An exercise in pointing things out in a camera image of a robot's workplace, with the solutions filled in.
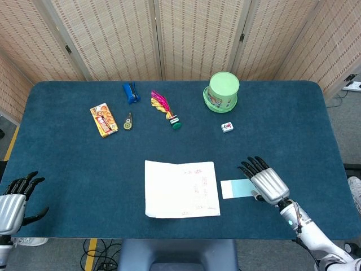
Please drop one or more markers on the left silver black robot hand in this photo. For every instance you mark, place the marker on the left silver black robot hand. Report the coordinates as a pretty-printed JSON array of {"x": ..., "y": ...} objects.
[{"x": 11, "y": 210}]

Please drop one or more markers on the woven folding screen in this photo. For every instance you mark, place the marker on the woven folding screen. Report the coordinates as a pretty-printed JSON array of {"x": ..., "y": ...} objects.
[{"x": 197, "y": 39}]

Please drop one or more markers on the green plastic bucket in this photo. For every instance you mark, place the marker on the green plastic bucket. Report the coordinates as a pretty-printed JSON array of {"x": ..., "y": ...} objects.
[{"x": 224, "y": 87}]

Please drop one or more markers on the white mahjong tile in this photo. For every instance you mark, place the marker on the white mahjong tile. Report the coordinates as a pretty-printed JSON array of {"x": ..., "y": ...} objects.
[{"x": 227, "y": 127}]

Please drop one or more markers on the white grey shoe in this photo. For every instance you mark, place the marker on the white grey shoe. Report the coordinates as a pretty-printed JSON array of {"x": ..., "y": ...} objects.
[{"x": 356, "y": 192}]

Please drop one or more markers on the white power strip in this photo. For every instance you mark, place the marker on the white power strip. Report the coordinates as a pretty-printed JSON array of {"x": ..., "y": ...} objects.
[{"x": 352, "y": 86}]

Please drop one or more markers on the yellow notebook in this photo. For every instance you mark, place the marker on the yellow notebook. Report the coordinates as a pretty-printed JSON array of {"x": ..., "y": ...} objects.
[{"x": 175, "y": 192}]

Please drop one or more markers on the blue clip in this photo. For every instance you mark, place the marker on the blue clip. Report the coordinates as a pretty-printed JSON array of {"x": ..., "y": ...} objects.
[{"x": 131, "y": 93}]

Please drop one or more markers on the pink yellow feather shuttlecock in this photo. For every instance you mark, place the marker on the pink yellow feather shuttlecock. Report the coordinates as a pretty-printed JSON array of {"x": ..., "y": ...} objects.
[{"x": 162, "y": 105}]

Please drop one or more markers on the light blue tasselled bookmark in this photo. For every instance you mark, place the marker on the light blue tasselled bookmark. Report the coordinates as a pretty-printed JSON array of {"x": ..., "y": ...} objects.
[{"x": 237, "y": 188}]

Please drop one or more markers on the dark blue table mat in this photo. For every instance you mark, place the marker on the dark blue table mat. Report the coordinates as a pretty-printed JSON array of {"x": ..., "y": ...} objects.
[{"x": 98, "y": 175}]

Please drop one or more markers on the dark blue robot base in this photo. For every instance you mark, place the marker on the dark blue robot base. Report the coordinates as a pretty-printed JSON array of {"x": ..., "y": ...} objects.
[{"x": 177, "y": 254}]

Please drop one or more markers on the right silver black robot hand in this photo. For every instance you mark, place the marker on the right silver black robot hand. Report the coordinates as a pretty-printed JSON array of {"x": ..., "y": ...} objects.
[{"x": 269, "y": 185}]

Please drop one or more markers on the orange yellow food box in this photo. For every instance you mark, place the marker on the orange yellow food box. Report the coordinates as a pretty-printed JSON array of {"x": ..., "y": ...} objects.
[{"x": 103, "y": 120}]

